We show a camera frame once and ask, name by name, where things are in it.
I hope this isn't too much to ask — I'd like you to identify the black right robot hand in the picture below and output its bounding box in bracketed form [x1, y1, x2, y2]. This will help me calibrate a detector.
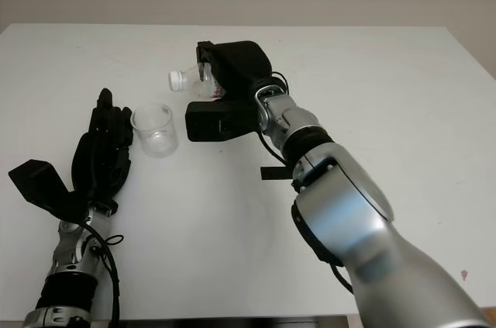
[195, 39, 274, 103]

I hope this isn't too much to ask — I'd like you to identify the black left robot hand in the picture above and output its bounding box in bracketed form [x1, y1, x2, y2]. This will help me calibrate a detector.
[71, 88, 135, 211]

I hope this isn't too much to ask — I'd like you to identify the clear plastic water bottle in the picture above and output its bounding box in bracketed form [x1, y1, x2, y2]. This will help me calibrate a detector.
[168, 64, 228, 100]

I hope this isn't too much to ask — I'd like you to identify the clear glass cup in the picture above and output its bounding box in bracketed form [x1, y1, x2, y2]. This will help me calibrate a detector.
[130, 102, 180, 159]

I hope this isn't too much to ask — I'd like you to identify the black tape marker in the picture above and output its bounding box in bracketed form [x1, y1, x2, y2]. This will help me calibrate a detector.
[260, 167, 292, 181]

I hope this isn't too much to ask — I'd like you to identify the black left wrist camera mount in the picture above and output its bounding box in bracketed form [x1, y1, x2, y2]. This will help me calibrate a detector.
[7, 159, 91, 225]

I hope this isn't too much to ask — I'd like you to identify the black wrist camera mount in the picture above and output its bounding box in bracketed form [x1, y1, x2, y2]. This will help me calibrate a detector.
[184, 99, 260, 143]
[7, 159, 91, 225]

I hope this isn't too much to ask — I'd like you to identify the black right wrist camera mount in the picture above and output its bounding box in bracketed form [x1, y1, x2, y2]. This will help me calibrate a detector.
[184, 99, 260, 143]

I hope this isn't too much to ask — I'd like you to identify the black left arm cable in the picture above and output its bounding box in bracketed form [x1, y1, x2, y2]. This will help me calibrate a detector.
[81, 222, 126, 325]

